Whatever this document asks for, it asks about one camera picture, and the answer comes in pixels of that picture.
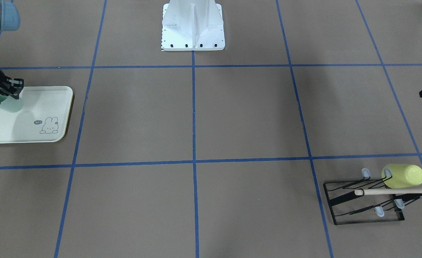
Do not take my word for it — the light green cup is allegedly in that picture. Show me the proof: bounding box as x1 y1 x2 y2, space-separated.
0 95 23 113

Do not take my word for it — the cream rabbit tray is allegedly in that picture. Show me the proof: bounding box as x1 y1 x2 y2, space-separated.
0 86 74 144

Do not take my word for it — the yellow cup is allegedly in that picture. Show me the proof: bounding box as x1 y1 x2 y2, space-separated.
381 163 422 189

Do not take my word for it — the black wire cup rack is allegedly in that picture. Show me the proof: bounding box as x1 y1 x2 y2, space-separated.
321 166 422 226

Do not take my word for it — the white pedestal column base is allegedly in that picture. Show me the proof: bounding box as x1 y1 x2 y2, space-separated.
161 0 225 51

